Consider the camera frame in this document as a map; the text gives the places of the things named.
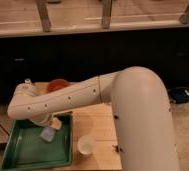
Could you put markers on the wooden table leg middle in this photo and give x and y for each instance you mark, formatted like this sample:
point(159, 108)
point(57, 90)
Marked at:
point(106, 13)

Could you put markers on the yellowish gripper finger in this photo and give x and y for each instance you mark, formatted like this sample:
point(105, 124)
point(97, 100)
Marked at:
point(56, 123)

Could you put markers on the orange bowl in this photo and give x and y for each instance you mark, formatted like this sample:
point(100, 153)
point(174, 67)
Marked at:
point(57, 84)

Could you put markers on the green plastic tray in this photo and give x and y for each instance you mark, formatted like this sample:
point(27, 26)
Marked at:
point(26, 151)

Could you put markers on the wooden table leg left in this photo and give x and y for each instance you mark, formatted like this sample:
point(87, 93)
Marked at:
point(43, 14)

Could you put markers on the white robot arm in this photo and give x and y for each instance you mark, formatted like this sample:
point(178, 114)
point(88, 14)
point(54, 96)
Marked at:
point(140, 106)

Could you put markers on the white cup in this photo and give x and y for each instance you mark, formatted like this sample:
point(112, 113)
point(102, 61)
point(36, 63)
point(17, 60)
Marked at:
point(85, 145)

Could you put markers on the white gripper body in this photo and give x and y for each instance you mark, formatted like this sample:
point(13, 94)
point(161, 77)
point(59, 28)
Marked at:
point(42, 120)

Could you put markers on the blue sponge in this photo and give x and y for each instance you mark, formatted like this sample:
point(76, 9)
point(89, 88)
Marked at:
point(48, 134)

